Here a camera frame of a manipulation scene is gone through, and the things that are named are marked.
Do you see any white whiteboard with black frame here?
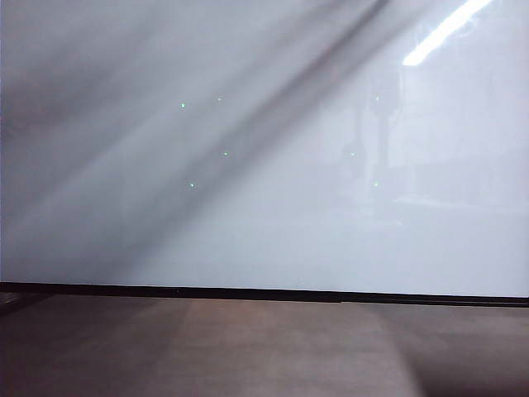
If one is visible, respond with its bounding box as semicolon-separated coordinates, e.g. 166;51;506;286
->
0;0;529;309

